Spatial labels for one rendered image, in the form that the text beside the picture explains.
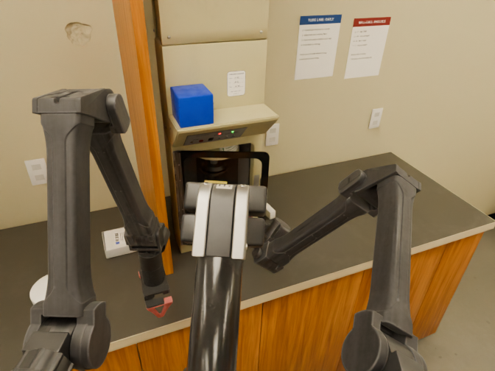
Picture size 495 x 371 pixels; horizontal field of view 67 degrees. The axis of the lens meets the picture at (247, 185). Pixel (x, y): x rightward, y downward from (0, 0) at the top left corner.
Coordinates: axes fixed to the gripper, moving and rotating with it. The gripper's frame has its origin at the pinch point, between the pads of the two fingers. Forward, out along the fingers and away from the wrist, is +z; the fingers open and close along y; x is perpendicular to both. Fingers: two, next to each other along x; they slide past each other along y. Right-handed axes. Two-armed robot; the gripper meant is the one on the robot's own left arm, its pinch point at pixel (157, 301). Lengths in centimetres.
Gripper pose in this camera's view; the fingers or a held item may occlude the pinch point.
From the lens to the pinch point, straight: 113.8
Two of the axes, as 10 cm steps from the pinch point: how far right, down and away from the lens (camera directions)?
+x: -9.2, 1.8, -3.4
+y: -3.8, -5.1, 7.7
